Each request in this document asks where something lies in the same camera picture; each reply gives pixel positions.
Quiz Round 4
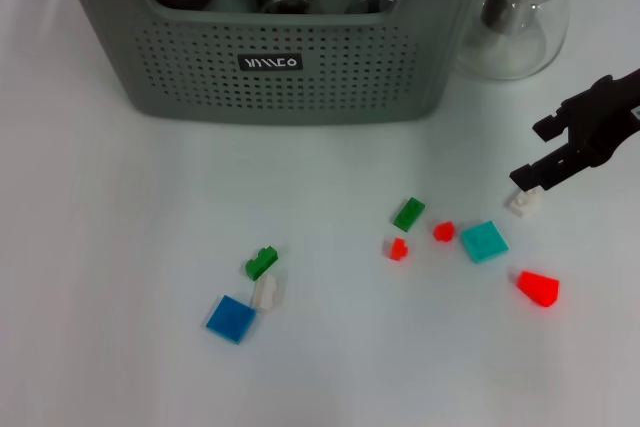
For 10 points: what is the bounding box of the white two-stud toy block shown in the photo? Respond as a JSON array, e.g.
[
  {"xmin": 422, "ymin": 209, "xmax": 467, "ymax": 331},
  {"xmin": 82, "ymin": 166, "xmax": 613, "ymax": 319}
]
[{"xmin": 508, "ymin": 187, "xmax": 544, "ymax": 218}]

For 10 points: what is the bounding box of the grey-green perforated storage basket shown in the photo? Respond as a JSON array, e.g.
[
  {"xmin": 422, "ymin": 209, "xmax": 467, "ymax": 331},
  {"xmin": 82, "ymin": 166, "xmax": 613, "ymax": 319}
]
[{"xmin": 47, "ymin": 0, "xmax": 506, "ymax": 126}]

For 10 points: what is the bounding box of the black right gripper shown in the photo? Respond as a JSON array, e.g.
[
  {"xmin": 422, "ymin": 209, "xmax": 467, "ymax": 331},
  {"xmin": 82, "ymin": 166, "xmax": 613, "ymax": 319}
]
[{"xmin": 508, "ymin": 68, "xmax": 640, "ymax": 194}]

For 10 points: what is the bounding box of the green rectangular toy block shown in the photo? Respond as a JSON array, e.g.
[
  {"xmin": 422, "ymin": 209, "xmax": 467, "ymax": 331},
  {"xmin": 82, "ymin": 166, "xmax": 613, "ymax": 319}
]
[{"xmin": 393, "ymin": 196, "xmax": 427, "ymax": 233}]

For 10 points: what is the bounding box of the glass carafe black lid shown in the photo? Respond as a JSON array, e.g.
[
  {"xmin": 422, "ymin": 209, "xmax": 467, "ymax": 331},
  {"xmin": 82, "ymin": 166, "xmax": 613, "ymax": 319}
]
[{"xmin": 454, "ymin": 0, "xmax": 571, "ymax": 81}]

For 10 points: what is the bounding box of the glass teacup black holder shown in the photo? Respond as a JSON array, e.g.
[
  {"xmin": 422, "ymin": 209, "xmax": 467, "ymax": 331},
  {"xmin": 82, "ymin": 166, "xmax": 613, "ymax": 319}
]
[
  {"xmin": 344, "ymin": 0, "xmax": 397, "ymax": 16},
  {"xmin": 259, "ymin": 0, "xmax": 312, "ymax": 16}
]

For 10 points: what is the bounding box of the teal square toy plate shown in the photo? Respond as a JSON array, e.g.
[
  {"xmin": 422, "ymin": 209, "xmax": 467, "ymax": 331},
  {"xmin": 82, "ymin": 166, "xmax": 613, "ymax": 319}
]
[{"xmin": 459, "ymin": 220, "xmax": 510, "ymax": 265}]

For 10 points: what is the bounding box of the small orange-red toy block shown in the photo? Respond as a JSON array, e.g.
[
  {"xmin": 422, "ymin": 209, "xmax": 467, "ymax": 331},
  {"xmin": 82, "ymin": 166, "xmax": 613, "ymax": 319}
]
[
  {"xmin": 432, "ymin": 220, "xmax": 457, "ymax": 243},
  {"xmin": 388, "ymin": 236, "xmax": 411, "ymax": 262}
]

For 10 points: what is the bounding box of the green notched toy block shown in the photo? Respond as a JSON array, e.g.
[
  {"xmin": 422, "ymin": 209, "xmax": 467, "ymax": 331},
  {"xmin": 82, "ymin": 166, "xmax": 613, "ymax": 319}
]
[{"xmin": 244, "ymin": 245, "xmax": 279, "ymax": 282}]

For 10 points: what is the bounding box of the orange-red wedge toy block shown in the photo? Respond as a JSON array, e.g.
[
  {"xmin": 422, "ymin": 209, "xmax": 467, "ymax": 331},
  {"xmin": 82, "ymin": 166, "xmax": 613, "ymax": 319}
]
[{"xmin": 508, "ymin": 269, "xmax": 561, "ymax": 308}]

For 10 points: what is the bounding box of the blue square toy plate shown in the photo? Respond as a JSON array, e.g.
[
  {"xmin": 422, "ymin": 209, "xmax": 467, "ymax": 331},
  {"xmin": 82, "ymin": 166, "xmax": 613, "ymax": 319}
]
[{"xmin": 204, "ymin": 294, "xmax": 257, "ymax": 346}]

